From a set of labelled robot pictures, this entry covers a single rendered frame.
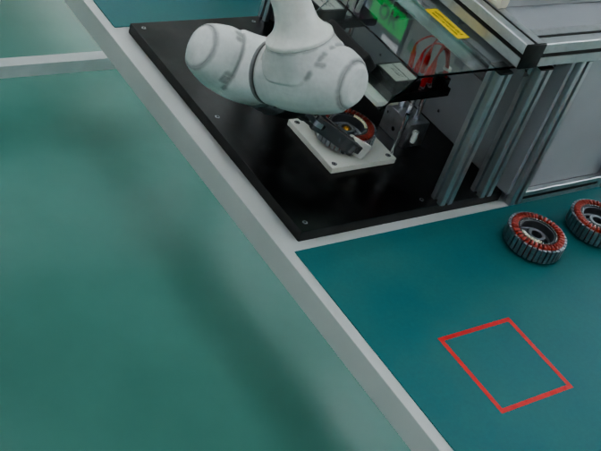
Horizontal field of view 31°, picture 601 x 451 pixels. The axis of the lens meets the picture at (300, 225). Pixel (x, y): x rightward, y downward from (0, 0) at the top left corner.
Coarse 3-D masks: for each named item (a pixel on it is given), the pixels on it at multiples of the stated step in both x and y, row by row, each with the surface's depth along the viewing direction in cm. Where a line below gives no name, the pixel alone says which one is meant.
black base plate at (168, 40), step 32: (160, 32) 213; (192, 32) 217; (256, 32) 224; (160, 64) 206; (192, 96) 199; (224, 128) 194; (256, 128) 197; (288, 128) 200; (256, 160) 189; (288, 160) 192; (416, 160) 204; (288, 192) 184; (320, 192) 187; (352, 192) 190; (384, 192) 192; (416, 192) 195; (288, 224) 180; (320, 224) 180; (352, 224) 183
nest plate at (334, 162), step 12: (288, 120) 200; (300, 132) 198; (312, 132) 199; (312, 144) 196; (324, 144) 197; (324, 156) 194; (336, 156) 195; (348, 156) 196; (372, 156) 198; (384, 156) 199; (336, 168) 192; (348, 168) 194; (360, 168) 196
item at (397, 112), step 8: (408, 104) 208; (392, 112) 206; (400, 112) 205; (384, 120) 208; (392, 120) 206; (400, 120) 204; (408, 120) 203; (416, 120) 204; (424, 120) 205; (384, 128) 208; (392, 128) 206; (408, 128) 203; (416, 128) 204; (424, 128) 205; (392, 136) 207; (408, 136) 204; (400, 144) 205; (408, 144) 206; (416, 144) 207
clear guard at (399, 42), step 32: (352, 0) 180; (384, 0) 183; (416, 0) 187; (352, 32) 174; (384, 32) 174; (416, 32) 177; (448, 32) 181; (384, 64) 169; (416, 64) 169; (448, 64) 172; (480, 64) 175; (384, 96) 167
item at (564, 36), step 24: (456, 0) 185; (480, 0) 182; (480, 24) 181; (504, 24) 177; (528, 24) 180; (552, 24) 183; (576, 24) 186; (600, 24) 189; (504, 48) 178; (528, 48) 174; (552, 48) 178; (576, 48) 182; (600, 48) 186
